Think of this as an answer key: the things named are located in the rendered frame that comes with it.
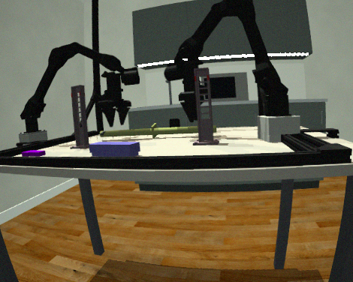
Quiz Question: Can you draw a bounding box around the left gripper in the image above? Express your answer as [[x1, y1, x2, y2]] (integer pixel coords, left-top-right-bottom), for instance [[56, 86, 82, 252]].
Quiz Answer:
[[179, 76, 198, 122]]

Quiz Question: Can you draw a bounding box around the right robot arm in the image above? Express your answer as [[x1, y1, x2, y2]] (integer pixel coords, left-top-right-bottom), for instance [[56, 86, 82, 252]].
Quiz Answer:
[[20, 42, 140, 133]]

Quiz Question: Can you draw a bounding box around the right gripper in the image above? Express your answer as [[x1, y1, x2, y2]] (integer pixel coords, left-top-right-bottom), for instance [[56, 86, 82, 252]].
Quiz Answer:
[[97, 86, 131, 127]]

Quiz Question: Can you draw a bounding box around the purple flat block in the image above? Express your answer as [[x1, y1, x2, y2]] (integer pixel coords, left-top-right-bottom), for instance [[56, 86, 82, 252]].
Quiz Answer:
[[22, 150, 46, 157]]

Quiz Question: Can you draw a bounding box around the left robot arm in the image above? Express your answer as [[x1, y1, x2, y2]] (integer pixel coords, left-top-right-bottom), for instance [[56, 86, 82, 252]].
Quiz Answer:
[[164, 0, 291, 116]]

